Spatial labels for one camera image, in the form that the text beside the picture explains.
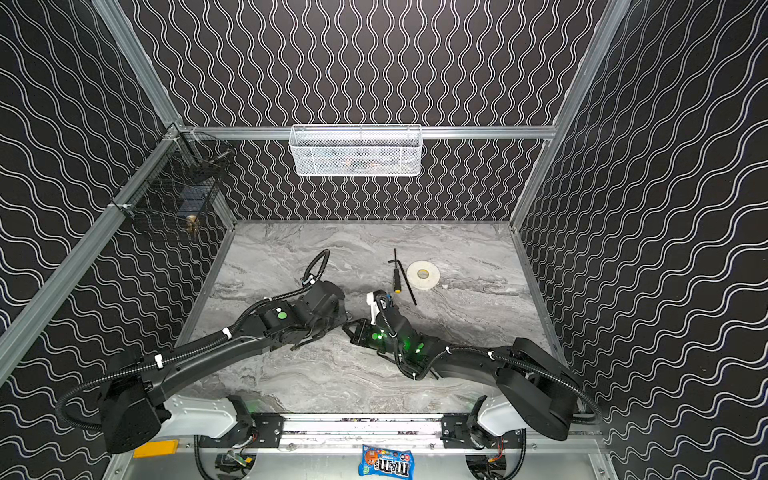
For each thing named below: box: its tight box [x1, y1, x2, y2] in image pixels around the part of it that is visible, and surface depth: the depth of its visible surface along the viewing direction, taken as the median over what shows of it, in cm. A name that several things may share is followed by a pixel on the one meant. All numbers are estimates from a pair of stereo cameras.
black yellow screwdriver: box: [393, 248, 402, 294], surface depth 104 cm
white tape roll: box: [406, 260, 441, 290], surface depth 106 cm
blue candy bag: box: [358, 444, 415, 479], surface depth 70 cm
